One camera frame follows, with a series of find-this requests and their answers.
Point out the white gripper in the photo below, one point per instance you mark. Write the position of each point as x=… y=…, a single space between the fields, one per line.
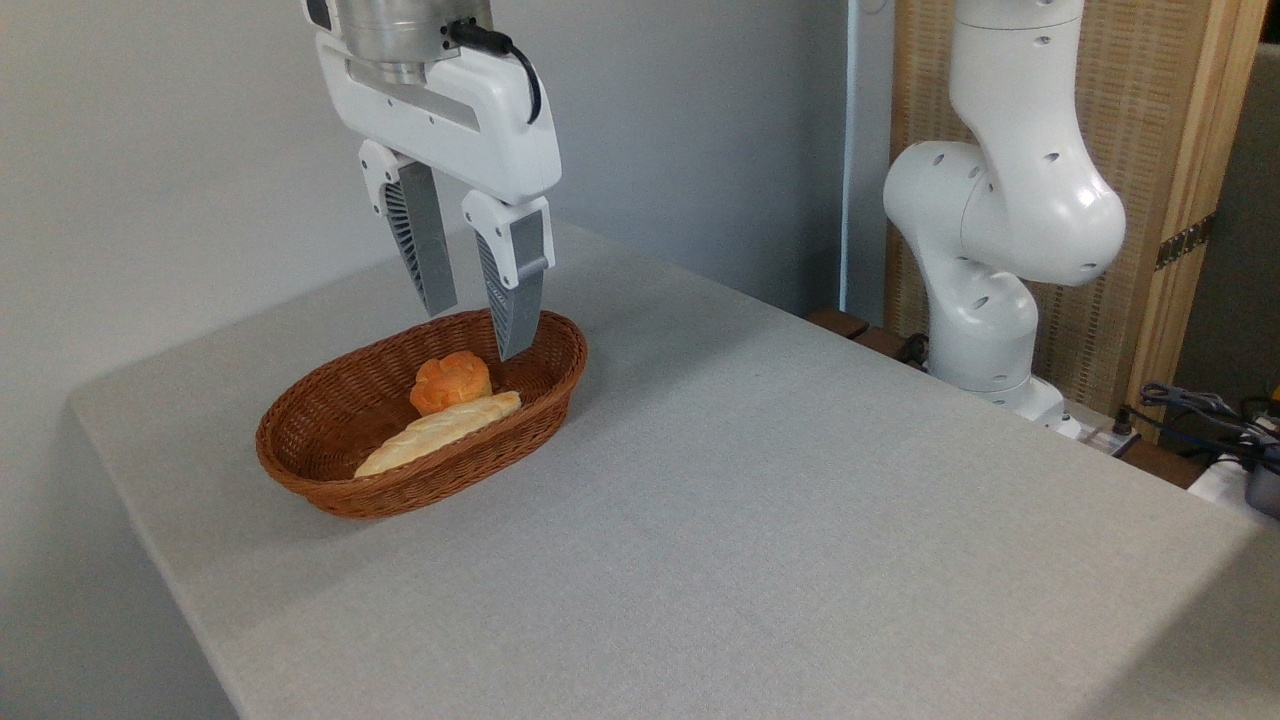
x=490 y=130

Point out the round orange bread bun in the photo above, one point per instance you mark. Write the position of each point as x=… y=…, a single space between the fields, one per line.
x=450 y=382

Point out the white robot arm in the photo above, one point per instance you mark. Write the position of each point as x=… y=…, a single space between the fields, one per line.
x=1020 y=200

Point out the long pale bread loaf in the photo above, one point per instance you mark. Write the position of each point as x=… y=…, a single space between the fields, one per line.
x=440 y=430

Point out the brown wicker basket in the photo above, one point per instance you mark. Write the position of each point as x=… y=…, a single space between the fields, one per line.
x=320 y=420

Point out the silver wrist flange cylinder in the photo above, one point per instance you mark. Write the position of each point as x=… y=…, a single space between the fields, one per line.
x=390 y=30

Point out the brown wooden block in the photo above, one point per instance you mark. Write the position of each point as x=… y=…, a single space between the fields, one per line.
x=838 y=321

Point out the black plug connector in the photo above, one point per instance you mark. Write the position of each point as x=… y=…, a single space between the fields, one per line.
x=1124 y=428

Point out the wooden woven folding screen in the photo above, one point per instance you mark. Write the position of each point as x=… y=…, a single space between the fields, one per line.
x=1150 y=90

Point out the metal screen hinge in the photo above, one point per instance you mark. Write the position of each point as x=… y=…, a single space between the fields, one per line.
x=1185 y=242

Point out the white power strip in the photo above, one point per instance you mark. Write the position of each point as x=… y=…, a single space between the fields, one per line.
x=1220 y=480

